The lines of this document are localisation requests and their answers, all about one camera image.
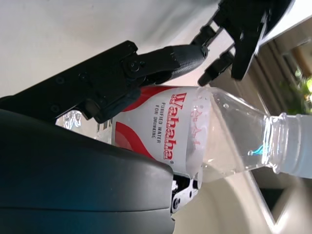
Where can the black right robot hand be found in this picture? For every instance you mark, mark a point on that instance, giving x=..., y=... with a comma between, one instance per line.
x=73, y=182

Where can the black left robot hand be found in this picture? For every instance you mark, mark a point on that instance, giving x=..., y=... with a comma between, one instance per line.
x=246, y=29

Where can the green leafy plant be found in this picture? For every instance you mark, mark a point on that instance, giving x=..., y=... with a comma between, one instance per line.
x=299, y=90

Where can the clear plastic water bottle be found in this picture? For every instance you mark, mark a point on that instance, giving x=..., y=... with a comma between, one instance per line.
x=219, y=136

